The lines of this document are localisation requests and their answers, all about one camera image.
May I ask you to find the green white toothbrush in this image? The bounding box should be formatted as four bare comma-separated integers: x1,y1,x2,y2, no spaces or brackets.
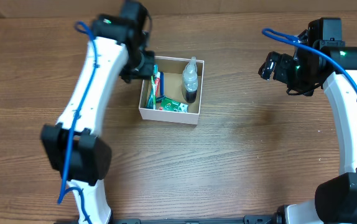
151,65,160,110

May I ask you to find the teal toothpaste tube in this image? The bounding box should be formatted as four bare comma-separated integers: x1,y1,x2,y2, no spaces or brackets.
146,72,160,110

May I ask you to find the blue disposable razor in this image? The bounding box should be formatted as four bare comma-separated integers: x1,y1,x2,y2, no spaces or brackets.
156,72,165,103

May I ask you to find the green soap packet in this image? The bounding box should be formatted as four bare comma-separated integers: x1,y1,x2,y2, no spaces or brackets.
155,95,188,113

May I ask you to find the clear bottle dark liquid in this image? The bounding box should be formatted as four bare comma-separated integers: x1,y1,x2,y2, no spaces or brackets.
182,57,198,103

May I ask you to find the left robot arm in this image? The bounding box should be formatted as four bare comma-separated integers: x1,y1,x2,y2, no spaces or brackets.
40,13,154,223

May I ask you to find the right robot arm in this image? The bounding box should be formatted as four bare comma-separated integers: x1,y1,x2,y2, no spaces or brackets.
259,47,357,223

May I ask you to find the white cardboard box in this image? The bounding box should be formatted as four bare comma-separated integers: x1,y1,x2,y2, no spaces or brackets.
139,56,205,125

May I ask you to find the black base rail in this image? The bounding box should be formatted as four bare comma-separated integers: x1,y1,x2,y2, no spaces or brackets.
53,214,291,224

